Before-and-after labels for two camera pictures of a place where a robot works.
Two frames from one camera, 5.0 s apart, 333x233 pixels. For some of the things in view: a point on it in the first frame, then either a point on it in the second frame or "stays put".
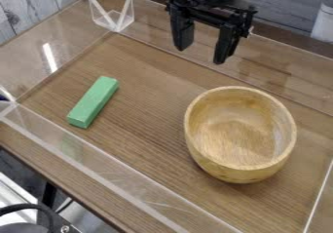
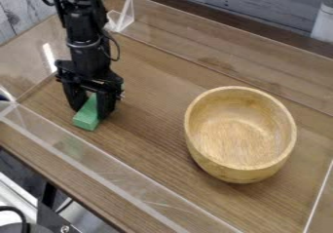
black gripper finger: (227, 43) -> (106, 99)
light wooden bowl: (240, 133) stays put
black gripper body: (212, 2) -> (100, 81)
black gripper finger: (183, 28) -> (76, 94)
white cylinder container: (321, 29) stays put
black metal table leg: (50, 192) stays put
